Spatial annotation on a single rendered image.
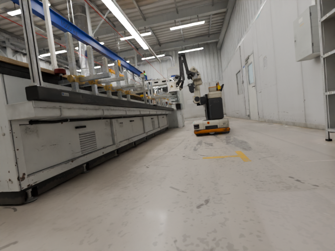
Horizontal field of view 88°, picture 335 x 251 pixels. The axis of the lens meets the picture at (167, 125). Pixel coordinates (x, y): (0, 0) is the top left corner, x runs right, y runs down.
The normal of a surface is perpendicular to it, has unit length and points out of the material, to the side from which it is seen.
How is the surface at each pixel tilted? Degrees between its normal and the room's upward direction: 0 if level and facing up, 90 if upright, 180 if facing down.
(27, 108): 90
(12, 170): 90
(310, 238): 0
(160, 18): 90
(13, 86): 90
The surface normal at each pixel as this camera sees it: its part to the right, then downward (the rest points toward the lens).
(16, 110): -0.18, 0.07
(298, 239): -0.11, -0.99
